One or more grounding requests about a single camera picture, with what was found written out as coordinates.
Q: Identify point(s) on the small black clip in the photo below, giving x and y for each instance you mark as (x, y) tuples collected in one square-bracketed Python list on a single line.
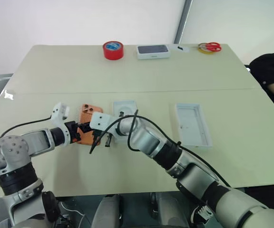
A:
[(180, 48)]

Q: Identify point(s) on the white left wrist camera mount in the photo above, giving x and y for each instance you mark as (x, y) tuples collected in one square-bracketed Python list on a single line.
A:
[(60, 113)]

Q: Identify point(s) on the orange phone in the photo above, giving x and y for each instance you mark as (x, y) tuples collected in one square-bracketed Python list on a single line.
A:
[(85, 114)]

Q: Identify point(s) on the grey rounded robot leg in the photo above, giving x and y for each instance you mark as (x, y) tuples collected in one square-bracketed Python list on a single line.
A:
[(170, 211), (107, 211)]

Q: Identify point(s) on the yellow tape roll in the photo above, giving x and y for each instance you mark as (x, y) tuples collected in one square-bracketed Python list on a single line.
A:
[(204, 51)]

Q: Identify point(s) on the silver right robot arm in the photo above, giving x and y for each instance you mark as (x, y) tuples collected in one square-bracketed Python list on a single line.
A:
[(198, 175)]

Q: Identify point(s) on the red tape roll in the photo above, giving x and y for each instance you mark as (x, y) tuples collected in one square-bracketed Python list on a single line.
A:
[(113, 50)]

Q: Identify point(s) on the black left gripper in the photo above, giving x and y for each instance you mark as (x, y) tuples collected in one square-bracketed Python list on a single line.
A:
[(72, 133)]

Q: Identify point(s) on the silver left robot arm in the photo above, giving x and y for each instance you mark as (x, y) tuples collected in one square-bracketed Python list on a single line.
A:
[(13, 147)]

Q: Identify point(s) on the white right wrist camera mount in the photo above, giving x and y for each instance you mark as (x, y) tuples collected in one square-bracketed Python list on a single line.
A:
[(101, 121)]

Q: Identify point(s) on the white tape scrap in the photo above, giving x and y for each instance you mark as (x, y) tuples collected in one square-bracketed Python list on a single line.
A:
[(9, 95)]

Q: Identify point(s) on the white phone box lid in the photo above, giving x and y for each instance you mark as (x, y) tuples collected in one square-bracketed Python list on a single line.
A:
[(192, 124)]

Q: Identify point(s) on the white phone box base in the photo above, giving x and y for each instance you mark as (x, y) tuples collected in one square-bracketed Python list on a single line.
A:
[(125, 107)]

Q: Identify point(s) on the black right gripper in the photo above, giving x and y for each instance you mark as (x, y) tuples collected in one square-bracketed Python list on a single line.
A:
[(97, 133)]

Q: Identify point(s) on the person's black-sleeved arm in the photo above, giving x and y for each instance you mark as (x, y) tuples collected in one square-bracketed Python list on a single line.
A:
[(270, 66)]

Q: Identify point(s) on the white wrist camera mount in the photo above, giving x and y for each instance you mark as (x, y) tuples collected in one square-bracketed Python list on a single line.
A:
[(60, 113), (101, 121)]

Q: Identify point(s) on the grey window frame post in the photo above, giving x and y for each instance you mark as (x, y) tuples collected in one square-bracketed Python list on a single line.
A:
[(182, 21)]

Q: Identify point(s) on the white box with phone print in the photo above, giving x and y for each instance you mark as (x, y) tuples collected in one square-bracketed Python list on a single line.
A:
[(153, 52)]

